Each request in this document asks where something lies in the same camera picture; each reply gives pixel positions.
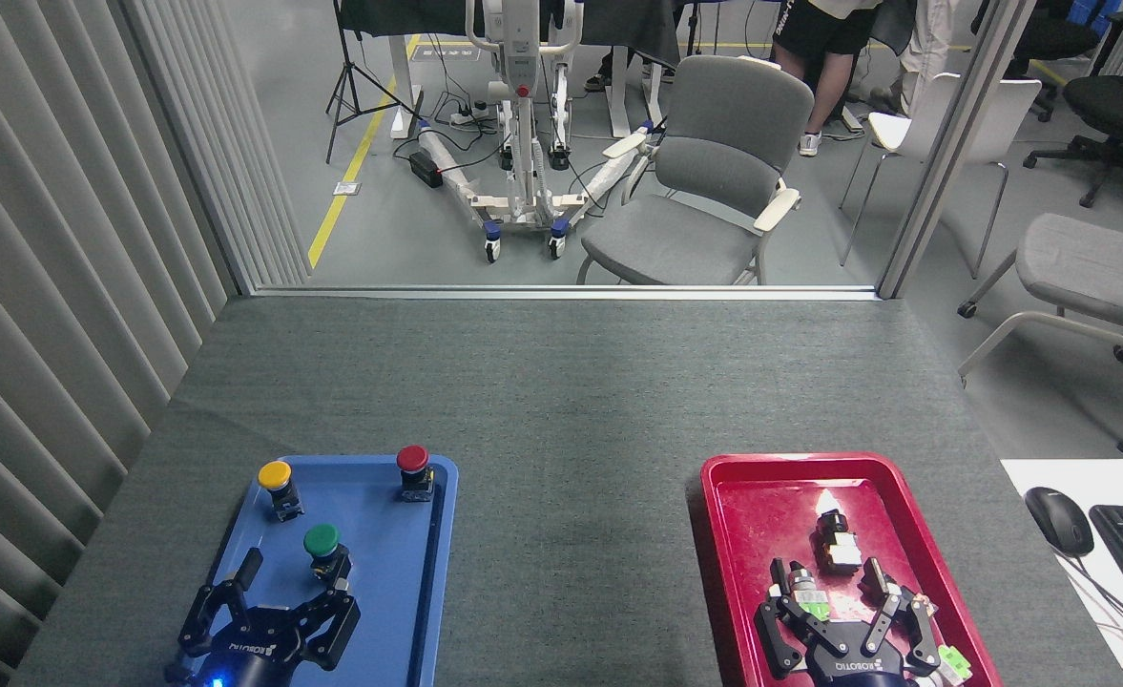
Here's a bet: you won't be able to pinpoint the green and white switch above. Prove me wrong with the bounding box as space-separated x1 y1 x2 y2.
933 644 974 686

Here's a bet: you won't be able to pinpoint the black tripod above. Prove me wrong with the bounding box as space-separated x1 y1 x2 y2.
324 0 421 165

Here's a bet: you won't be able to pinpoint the white plastic chair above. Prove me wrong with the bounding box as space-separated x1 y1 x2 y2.
838 72 1042 278

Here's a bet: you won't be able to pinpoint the black and white switch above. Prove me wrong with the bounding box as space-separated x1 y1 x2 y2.
814 510 863 574

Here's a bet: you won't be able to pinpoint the yellow push button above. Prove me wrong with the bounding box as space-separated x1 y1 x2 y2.
258 461 304 522

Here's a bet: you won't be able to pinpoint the silver table rail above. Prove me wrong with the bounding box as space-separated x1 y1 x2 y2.
251 284 882 302

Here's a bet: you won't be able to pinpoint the black computer mouse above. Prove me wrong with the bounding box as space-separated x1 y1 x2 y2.
1024 487 1095 558

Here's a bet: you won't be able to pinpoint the green push button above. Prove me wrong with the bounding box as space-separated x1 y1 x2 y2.
302 523 353 585

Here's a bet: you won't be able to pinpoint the black office chair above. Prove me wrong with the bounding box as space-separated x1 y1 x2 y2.
971 0 1102 123
1024 11 1123 209

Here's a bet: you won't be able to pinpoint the red push button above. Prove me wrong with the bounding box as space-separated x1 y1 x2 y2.
396 445 435 503

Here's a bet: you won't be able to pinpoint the grey armchair on castors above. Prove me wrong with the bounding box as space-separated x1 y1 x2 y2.
957 212 1123 457

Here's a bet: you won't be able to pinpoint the person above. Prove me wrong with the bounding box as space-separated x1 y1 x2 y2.
871 0 980 117
771 0 884 158

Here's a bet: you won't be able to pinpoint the grey desk cables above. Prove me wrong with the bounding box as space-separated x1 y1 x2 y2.
1060 553 1123 669

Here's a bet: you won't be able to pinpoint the green switch with silver knob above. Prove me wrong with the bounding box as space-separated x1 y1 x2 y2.
785 563 831 623

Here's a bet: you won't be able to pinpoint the white stand on wheels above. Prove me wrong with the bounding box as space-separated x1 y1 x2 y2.
416 0 669 263

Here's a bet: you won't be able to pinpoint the silver post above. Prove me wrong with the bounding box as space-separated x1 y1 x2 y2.
876 0 1039 300

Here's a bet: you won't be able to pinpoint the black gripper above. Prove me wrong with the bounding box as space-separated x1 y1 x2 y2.
177 547 363 687
755 557 944 687

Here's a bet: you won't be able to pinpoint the grey armchair with cream armrests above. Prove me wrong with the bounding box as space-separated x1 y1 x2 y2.
575 54 815 285

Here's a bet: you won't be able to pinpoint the blue plastic tray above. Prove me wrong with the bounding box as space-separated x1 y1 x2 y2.
175 453 459 687

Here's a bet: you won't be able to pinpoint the red plastic tray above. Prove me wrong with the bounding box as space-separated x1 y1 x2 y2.
699 451 1006 687

